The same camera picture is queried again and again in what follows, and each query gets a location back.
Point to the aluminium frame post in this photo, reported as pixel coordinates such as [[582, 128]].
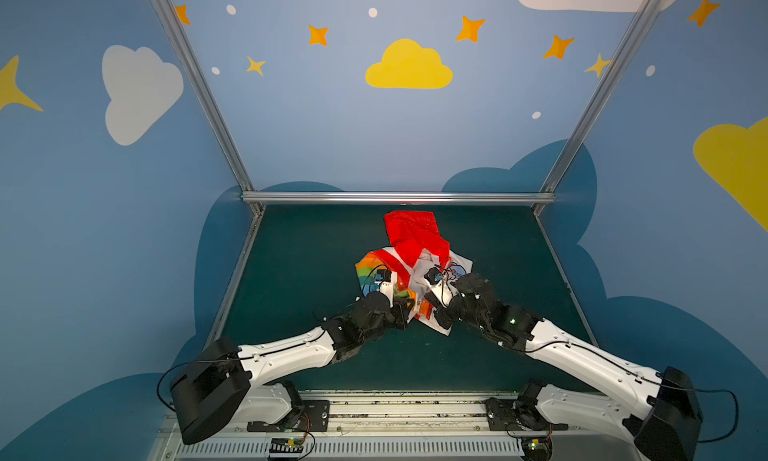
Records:
[[175, 31], [632, 39]]

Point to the left aluminium frame post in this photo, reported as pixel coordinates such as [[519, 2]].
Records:
[[175, 31]]

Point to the green table mat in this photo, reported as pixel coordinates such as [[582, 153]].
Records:
[[302, 268]]

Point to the small circuit board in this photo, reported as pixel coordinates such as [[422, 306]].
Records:
[[285, 448], [536, 449]]

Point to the aluminium mounting rail base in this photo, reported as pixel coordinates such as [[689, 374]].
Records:
[[395, 425]]

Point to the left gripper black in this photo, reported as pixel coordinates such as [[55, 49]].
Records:
[[402, 305]]

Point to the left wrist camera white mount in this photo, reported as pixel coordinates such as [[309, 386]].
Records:
[[385, 281]]

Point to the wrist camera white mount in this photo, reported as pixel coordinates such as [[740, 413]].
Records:
[[385, 281], [440, 290]]

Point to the left small circuit board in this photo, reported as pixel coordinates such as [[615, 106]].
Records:
[[285, 448]]

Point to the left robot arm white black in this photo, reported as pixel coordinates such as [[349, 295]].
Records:
[[229, 382]]

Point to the back horizontal aluminium bar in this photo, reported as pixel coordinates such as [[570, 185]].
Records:
[[400, 198]]

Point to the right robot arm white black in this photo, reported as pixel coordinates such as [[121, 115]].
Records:
[[656, 412]]

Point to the rainbow white red children's jacket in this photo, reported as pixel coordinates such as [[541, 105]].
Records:
[[415, 245]]

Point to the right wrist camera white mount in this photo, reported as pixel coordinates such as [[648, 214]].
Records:
[[440, 290]]

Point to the right small circuit board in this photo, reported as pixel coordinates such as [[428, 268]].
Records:
[[536, 449]]

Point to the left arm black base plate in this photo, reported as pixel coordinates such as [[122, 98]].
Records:
[[313, 417]]

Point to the right aluminium frame post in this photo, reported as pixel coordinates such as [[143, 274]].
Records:
[[632, 39]]

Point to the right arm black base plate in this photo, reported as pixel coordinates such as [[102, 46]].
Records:
[[514, 415]]

